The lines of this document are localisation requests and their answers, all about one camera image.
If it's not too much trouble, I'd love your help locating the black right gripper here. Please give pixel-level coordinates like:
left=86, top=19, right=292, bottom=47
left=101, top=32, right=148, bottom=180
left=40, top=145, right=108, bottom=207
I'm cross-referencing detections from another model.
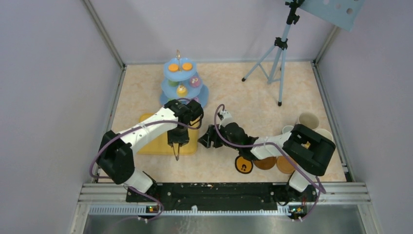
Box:
left=198, top=122, right=241, bottom=151

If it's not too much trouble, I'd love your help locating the cream cup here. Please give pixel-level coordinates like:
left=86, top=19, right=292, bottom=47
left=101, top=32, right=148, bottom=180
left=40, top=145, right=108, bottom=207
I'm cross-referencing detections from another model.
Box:
left=316, top=128, right=334, bottom=141
left=295, top=112, right=320, bottom=130

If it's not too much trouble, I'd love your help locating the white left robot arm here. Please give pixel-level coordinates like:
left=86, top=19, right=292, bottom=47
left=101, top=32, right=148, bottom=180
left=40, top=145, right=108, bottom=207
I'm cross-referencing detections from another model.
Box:
left=94, top=99, right=204, bottom=202

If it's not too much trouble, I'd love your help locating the light blue tripod stand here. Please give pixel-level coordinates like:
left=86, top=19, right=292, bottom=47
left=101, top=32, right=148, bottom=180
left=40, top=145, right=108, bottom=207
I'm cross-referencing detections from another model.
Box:
left=242, top=0, right=305, bottom=107

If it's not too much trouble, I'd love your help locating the grey mug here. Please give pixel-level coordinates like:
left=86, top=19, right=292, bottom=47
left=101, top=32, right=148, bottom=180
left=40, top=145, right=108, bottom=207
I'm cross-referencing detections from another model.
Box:
left=282, top=125, right=294, bottom=134

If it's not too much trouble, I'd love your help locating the blue three-tier cake stand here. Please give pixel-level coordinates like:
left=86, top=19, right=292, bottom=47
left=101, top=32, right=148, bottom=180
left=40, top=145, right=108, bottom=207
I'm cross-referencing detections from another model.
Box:
left=159, top=50, right=209, bottom=108

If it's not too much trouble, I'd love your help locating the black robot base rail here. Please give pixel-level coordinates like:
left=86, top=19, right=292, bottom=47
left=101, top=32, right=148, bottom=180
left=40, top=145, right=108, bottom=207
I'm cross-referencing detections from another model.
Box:
left=126, top=182, right=317, bottom=206

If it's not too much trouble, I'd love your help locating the cream cup rear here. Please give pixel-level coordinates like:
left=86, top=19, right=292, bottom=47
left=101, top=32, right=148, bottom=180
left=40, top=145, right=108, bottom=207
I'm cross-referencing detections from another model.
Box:
left=295, top=112, right=320, bottom=130

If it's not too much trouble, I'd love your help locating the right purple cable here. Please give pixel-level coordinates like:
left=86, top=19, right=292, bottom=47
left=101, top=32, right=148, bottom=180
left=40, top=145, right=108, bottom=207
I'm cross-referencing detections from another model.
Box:
left=214, top=103, right=326, bottom=222

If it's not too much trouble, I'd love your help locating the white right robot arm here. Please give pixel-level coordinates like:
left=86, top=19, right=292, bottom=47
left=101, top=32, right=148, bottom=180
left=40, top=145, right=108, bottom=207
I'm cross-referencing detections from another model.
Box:
left=198, top=122, right=336, bottom=201

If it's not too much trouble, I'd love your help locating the light brown wooden coaster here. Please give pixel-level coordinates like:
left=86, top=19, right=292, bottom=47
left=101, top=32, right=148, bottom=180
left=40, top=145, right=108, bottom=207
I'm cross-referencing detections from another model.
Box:
left=277, top=156, right=295, bottom=175

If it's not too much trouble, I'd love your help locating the yellow serving tray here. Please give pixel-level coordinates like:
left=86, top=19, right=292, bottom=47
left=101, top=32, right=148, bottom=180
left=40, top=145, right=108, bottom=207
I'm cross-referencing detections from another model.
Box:
left=138, top=129, right=199, bottom=156

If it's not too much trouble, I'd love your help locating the light blue perforated panel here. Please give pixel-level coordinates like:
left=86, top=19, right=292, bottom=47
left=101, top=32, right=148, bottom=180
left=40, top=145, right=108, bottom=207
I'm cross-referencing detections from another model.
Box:
left=300, top=0, right=365, bottom=32

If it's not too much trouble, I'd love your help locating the yellow cupcake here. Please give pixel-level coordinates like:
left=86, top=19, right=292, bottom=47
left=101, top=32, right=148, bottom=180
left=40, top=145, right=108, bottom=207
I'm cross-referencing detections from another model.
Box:
left=176, top=84, right=188, bottom=98

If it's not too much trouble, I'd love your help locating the black and yellow round coaster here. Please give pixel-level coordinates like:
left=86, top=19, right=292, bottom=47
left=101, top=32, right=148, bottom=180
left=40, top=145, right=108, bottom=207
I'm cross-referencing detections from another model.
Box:
left=234, top=156, right=254, bottom=175

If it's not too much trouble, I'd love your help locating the dark brown wooden saucer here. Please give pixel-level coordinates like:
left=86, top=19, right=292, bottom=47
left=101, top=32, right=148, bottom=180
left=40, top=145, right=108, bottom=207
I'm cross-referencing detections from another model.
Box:
left=253, top=156, right=277, bottom=170

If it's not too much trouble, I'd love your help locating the cream cup front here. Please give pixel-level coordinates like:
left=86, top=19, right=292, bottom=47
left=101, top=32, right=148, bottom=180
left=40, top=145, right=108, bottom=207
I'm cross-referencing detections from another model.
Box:
left=316, top=128, right=334, bottom=141

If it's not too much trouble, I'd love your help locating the green cupcake with topping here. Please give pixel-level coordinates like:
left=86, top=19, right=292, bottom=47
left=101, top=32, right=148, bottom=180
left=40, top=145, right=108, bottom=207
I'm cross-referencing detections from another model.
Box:
left=168, top=80, right=179, bottom=87

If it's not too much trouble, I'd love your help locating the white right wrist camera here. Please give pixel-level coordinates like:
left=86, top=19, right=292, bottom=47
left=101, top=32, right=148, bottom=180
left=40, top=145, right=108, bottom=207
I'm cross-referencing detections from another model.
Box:
left=218, top=110, right=234, bottom=127

